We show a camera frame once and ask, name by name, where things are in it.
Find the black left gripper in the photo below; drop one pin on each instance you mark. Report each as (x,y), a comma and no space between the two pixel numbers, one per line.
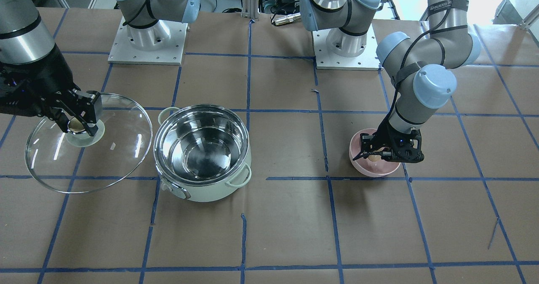
(385,134)

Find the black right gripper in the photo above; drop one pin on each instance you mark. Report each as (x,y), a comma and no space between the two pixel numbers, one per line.
(47,74)

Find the brown egg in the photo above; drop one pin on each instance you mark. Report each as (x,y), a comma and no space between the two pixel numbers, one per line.
(374,157)

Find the glass pot lid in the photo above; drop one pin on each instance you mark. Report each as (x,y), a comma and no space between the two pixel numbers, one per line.
(75,162)

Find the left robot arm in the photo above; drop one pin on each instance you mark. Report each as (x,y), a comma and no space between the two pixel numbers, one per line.
(420,69)

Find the pale green cooking pot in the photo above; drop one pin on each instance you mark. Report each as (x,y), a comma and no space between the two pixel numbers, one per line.
(202,152)

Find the pink bowl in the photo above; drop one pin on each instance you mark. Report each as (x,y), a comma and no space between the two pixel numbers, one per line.
(372,166)

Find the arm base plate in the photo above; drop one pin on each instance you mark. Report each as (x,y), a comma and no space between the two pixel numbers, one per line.
(162,44)
(346,44)

